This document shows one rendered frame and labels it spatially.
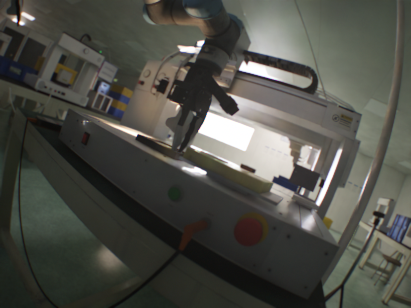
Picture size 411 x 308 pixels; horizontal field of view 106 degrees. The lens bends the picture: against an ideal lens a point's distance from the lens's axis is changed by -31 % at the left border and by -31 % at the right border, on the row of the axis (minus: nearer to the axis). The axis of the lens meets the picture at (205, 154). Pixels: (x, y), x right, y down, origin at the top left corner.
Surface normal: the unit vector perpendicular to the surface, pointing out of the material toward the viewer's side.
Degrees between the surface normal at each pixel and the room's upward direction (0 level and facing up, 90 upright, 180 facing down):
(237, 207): 90
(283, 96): 90
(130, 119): 90
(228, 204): 90
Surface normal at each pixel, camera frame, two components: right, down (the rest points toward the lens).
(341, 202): -0.40, -0.14
